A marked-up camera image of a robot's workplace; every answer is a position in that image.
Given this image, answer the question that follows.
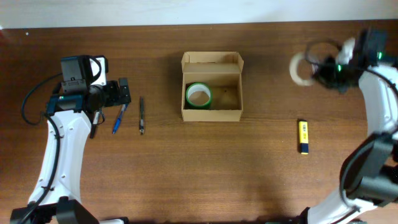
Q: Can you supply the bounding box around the green tape roll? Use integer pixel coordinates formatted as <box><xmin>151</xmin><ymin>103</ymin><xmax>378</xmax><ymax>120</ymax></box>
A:
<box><xmin>185</xmin><ymin>82</ymin><xmax>213</xmax><ymax>110</ymax></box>

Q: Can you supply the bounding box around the blue ballpoint pen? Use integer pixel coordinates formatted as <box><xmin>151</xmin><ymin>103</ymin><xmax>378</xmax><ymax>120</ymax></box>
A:
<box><xmin>112</xmin><ymin>104</ymin><xmax>128</xmax><ymax>134</ymax></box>

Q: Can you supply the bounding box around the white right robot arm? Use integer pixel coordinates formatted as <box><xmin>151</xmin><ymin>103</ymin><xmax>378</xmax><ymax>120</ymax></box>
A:
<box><xmin>289</xmin><ymin>29</ymin><xmax>397</xmax><ymax>223</ymax></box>

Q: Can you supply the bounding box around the brown cardboard box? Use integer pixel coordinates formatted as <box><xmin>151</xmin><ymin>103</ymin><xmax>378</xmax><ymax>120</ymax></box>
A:
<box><xmin>181</xmin><ymin>52</ymin><xmax>244</xmax><ymax>122</ymax></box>

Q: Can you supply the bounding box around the yellow box cutter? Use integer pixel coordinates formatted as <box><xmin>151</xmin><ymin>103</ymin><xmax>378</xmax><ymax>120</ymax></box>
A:
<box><xmin>298</xmin><ymin>120</ymin><xmax>309</xmax><ymax>154</ymax></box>

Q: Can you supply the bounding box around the cream masking tape roll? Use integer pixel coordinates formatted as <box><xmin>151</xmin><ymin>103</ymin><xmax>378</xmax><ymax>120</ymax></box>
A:
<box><xmin>289</xmin><ymin>52</ymin><xmax>315</xmax><ymax>86</ymax></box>

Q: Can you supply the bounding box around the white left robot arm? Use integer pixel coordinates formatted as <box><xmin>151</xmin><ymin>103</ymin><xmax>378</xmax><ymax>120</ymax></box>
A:
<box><xmin>10</xmin><ymin>55</ymin><xmax>131</xmax><ymax>223</ymax></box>

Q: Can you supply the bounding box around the black slim pen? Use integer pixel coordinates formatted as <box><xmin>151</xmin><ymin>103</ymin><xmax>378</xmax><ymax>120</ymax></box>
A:
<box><xmin>139</xmin><ymin>96</ymin><xmax>145</xmax><ymax>135</ymax></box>

